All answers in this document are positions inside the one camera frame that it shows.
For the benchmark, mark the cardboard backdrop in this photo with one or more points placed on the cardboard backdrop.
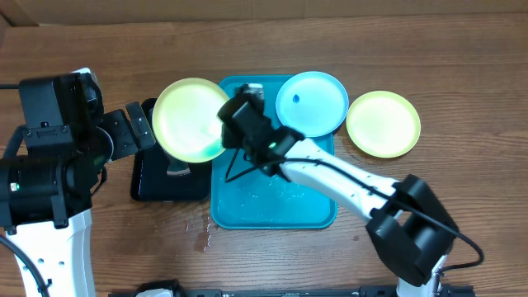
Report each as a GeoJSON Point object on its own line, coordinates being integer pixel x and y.
{"type": "Point", "coordinates": [89, 12]}

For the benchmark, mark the yellow plate with blue stain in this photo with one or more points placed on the yellow plate with blue stain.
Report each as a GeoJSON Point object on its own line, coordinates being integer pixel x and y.
{"type": "Point", "coordinates": [383, 124]}

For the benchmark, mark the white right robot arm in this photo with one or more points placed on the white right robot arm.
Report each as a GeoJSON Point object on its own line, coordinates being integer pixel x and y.
{"type": "Point", "coordinates": [409, 227]}

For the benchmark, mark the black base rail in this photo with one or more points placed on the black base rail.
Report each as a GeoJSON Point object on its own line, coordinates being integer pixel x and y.
{"type": "Point", "coordinates": [173, 288]}

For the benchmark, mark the light blue plate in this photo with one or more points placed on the light blue plate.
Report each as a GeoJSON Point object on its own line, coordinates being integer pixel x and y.
{"type": "Point", "coordinates": [313, 103]}

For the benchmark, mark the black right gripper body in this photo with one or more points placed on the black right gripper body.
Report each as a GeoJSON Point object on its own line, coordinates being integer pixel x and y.
{"type": "Point", "coordinates": [235, 142]}

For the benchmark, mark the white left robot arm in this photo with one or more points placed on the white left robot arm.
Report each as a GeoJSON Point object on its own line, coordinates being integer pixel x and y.
{"type": "Point", "coordinates": [52, 166]}

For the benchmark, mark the black rectangular water tray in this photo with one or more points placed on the black rectangular water tray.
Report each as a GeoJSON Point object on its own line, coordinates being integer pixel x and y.
{"type": "Point", "coordinates": [152, 183]}

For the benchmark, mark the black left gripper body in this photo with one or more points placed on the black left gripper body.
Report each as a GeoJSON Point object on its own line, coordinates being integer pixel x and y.
{"type": "Point", "coordinates": [123, 138]}

